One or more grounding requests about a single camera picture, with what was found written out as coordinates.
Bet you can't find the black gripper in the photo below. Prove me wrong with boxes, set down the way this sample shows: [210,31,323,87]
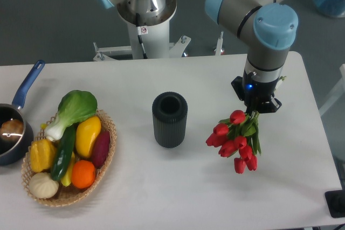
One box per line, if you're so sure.
[231,75,282,114]

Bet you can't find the red tulip bouquet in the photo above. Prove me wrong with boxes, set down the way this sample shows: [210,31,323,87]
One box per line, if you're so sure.
[205,75,287,175]

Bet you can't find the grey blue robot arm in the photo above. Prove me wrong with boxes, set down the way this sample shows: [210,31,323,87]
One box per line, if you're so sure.
[205,0,299,115]

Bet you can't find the white furniture part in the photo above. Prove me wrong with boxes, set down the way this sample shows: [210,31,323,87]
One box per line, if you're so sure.
[319,64,344,116]

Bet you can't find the black ribbed vase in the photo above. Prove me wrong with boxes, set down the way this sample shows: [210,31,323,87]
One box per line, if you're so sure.
[152,92,188,149]

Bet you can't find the black device at edge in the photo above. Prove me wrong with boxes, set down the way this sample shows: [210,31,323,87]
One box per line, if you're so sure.
[325,190,344,218]

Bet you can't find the purple sweet potato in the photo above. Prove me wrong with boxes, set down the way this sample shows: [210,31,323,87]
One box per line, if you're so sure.
[91,131,110,168]

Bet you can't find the yellow mango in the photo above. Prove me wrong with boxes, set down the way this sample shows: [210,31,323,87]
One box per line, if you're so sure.
[75,116,101,158]

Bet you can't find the green bok choy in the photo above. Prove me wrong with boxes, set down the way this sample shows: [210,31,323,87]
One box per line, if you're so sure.
[45,90,98,141]

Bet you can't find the orange fruit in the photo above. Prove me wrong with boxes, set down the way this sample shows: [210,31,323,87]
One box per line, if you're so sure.
[71,160,96,189]

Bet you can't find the green cucumber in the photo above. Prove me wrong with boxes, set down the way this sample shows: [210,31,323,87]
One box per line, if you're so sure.
[50,125,76,181]

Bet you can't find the yellow banana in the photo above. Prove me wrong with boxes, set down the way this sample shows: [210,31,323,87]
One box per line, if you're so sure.
[60,153,75,187]

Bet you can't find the woven wicker basket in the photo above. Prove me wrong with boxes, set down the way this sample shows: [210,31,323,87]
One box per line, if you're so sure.
[21,109,117,207]

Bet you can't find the yellow bell pepper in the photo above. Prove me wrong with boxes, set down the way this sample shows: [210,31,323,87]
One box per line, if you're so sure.
[30,138,57,173]

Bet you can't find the white steamed bun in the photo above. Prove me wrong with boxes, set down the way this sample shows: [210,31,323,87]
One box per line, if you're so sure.
[29,172,59,199]

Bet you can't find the brown bread roll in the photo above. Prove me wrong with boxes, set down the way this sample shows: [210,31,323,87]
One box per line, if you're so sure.
[1,119,24,142]

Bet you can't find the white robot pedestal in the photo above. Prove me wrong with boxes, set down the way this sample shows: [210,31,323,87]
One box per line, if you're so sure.
[93,22,191,61]

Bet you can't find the black cable on pedestal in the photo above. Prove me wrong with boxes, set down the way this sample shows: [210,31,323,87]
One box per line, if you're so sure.
[135,13,148,59]

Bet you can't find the blue handled saucepan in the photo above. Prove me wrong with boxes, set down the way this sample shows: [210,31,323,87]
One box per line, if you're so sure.
[1,60,45,166]

